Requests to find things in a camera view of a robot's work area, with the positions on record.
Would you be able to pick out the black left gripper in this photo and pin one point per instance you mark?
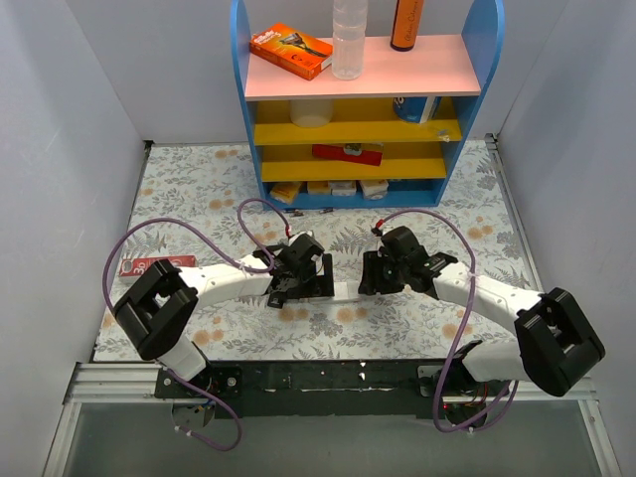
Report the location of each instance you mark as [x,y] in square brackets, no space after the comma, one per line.
[324,276]

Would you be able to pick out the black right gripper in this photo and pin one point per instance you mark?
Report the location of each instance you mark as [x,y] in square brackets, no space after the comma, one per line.
[370,273]

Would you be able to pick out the white remote control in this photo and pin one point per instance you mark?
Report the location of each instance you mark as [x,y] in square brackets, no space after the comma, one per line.
[344,292]

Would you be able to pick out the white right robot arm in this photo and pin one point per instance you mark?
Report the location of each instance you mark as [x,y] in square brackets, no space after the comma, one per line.
[554,344]

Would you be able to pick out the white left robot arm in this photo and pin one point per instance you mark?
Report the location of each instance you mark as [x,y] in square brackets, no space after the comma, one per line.
[156,309]

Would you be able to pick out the white tissue pack right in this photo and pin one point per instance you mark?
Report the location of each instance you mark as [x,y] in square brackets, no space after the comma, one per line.
[374,189]

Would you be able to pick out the white tissue pack middle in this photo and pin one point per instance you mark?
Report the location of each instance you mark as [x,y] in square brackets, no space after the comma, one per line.
[343,188]

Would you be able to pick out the yellow tissue pack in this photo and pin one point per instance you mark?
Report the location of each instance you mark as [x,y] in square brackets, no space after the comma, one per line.
[286,192]

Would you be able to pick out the red flat box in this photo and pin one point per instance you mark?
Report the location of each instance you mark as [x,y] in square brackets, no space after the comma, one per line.
[358,153]

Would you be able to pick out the floral table mat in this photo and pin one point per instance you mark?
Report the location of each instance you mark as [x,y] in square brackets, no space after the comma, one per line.
[199,200]

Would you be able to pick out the blue shelf unit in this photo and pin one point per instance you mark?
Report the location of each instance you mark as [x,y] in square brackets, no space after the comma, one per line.
[458,68]

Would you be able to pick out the blue white can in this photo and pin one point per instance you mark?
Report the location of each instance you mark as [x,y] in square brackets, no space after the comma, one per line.
[416,110]

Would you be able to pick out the red toothpaste box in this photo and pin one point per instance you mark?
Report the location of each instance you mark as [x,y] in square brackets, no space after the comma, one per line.
[132,268]

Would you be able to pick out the white plastic cup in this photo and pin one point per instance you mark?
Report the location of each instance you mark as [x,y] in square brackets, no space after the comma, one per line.
[311,113]

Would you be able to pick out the orange razor box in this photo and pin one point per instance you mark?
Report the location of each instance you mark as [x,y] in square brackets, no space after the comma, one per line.
[292,50]

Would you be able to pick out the clear plastic bottle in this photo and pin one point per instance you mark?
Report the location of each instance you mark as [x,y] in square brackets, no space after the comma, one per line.
[349,34]

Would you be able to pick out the orange cologne bottle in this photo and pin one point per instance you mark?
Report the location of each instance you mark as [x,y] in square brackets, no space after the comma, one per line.
[406,23]

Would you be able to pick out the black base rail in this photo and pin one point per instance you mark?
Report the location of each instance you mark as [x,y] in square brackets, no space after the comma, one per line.
[322,387]

